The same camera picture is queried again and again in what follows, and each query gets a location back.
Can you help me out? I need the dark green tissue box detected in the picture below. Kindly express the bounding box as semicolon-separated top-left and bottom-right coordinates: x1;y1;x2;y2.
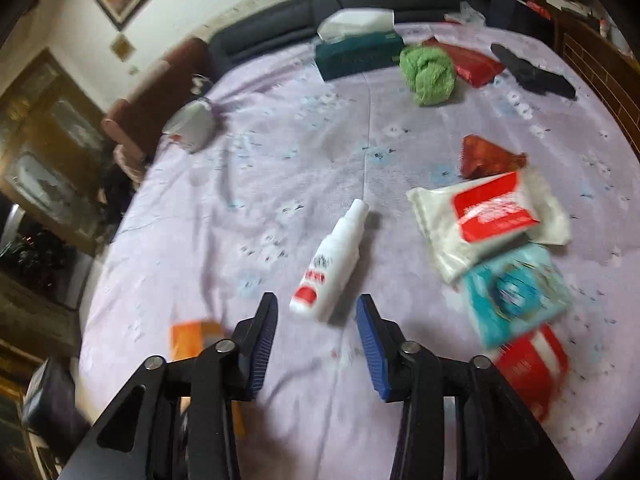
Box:
314;8;405;81

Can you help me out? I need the wooden sideboard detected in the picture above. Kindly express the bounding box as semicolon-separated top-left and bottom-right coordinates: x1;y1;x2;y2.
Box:
533;0;639;152

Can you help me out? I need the lilac floral tablecloth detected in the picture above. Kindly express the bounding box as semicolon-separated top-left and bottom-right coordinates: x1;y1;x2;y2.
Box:
79;24;639;479

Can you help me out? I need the white spray bottle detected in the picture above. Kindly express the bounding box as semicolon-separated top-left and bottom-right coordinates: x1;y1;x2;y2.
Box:
290;198;369;322

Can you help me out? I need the black leather sofa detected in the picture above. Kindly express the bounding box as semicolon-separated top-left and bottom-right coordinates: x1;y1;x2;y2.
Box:
207;0;494;82

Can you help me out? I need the white red wipes pack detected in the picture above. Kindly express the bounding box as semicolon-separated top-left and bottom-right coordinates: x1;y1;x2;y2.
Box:
407;167;570;283

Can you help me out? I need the wooden cabinet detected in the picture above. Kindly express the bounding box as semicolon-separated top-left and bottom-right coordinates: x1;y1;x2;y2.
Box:
1;50;114;256

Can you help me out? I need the black toy pistol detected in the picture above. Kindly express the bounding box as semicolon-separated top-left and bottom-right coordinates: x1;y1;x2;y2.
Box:
490;44;576;100

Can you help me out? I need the teal tissue pack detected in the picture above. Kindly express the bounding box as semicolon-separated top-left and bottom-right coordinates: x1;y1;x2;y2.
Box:
461;244;573;349

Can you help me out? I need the green crumpled cloth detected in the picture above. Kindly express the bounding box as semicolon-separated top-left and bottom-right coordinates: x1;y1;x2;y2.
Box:
399;46;457;106

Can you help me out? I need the brown chair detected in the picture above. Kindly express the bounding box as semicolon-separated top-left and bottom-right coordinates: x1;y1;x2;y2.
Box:
101;37;208;186

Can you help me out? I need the red foil wrapper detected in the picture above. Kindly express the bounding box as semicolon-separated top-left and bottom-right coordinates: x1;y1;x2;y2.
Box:
460;134;527;180

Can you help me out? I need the red white packet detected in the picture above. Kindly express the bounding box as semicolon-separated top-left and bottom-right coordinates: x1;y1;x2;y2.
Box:
494;324;570;422

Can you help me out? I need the small gold wall plaque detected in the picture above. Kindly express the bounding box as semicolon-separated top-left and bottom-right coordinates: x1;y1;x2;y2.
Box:
110;34;134;62

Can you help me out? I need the white ceramic cup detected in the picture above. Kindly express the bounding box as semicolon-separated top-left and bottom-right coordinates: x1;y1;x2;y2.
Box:
163;99;216;154

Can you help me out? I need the orange box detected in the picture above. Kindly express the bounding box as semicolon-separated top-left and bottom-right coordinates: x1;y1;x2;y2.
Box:
169;320;248;441

